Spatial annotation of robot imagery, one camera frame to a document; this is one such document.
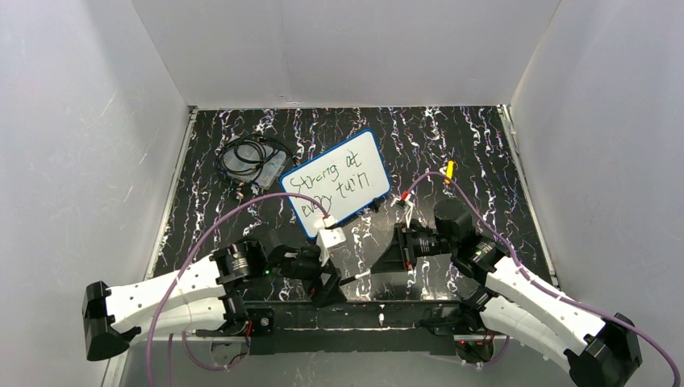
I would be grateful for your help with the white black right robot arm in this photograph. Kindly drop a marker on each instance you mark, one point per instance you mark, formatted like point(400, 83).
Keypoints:
point(594, 351)

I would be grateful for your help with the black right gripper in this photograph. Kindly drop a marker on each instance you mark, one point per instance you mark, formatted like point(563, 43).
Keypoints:
point(401, 247)

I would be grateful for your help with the clear plastic parts box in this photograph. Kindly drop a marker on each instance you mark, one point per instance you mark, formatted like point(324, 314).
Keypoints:
point(251, 162)

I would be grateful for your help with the white marker pen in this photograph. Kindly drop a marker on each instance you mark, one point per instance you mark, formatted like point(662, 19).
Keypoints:
point(360, 275)

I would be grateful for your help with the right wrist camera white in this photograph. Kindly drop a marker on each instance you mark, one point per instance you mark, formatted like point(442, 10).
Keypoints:
point(403, 202)

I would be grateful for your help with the yellow handled screwdriver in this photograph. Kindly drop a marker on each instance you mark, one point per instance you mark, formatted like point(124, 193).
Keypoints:
point(449, 170)

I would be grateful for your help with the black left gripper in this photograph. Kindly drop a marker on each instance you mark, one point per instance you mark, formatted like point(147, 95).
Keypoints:
point(325, 282)

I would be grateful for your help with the aluminium frame rail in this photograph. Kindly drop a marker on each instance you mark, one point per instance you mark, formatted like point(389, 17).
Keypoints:
point(394, 326)

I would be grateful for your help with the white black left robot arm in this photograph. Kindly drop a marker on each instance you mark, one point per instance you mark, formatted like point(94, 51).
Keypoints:
point(205, 296)

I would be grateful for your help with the blue framed whiteboard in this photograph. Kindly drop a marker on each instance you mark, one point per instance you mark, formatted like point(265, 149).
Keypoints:
point(345, 178)

